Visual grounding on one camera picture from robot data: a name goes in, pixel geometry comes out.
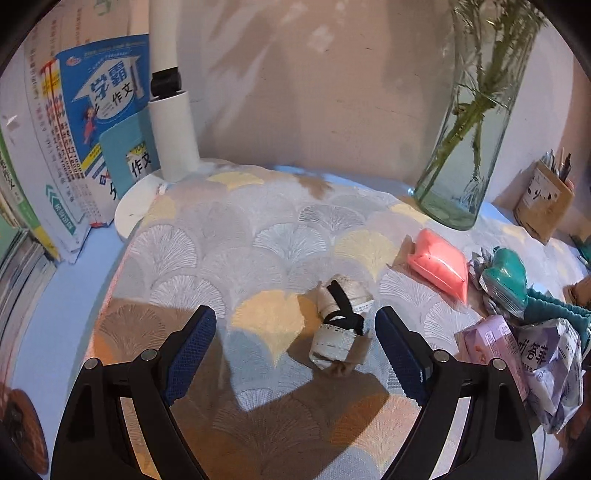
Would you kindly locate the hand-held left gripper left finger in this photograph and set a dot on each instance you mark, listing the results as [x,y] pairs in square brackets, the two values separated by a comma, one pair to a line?
[189,355]

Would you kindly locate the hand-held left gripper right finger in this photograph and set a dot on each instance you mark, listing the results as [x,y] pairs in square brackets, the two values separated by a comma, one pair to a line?
[401,355]

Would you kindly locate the beige cloth black band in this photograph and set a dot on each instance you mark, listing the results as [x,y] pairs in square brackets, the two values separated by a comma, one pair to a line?
[332,341]

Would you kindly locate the purple tissue packet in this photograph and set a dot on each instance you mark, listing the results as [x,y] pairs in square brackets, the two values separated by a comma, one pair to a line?
[489,341]

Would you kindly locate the pink pouch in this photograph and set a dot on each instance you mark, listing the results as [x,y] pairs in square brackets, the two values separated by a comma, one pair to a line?
[436,263]

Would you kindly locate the teal heart-shaped pouch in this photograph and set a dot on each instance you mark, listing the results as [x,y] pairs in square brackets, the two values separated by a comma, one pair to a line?
[505,277]

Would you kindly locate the white purple printed packet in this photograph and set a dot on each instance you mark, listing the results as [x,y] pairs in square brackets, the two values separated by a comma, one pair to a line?
[549,369]

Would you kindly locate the fan-patterned table mat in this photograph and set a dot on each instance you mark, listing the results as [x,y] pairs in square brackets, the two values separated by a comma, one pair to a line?
[277,221]

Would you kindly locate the round wooden disc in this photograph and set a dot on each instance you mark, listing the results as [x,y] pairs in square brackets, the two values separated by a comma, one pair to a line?
[32,429]

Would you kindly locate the stack of flat books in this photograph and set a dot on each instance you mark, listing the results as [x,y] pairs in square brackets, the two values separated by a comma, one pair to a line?
[18,267]

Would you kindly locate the cardboard pen holder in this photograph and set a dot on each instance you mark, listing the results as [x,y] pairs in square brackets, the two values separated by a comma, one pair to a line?
[542,203]

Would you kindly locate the small teal booklet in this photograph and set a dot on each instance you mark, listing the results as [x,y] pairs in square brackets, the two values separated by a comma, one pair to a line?
[120,147]

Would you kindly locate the white desk lamp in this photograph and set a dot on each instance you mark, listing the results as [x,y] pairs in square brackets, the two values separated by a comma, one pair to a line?
[171,129]

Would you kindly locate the bunch of pens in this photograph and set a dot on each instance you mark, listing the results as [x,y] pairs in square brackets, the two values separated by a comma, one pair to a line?
[565,168]

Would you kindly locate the row of upright books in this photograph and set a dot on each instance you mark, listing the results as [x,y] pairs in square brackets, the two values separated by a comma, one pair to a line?
[41,138]

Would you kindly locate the blue cover book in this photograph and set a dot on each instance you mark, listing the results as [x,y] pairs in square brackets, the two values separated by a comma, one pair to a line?
[106,83]

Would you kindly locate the glass vase with flowers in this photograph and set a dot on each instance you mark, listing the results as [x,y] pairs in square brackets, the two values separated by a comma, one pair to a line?
[498,55]

